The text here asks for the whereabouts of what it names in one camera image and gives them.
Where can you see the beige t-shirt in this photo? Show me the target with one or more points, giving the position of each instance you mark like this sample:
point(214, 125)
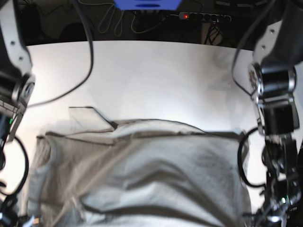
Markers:
point(89, 172)

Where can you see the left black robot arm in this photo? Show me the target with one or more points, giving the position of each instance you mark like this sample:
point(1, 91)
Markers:
point(273, 78)

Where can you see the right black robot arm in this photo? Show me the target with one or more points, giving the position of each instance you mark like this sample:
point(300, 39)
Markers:
point(16, 86)

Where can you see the black power strip red light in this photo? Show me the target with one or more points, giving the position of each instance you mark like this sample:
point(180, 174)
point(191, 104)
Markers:
point(203, 17)

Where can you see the blue overhead mount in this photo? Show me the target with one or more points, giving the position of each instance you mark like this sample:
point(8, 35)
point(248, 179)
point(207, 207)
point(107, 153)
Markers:
point(147, 4)

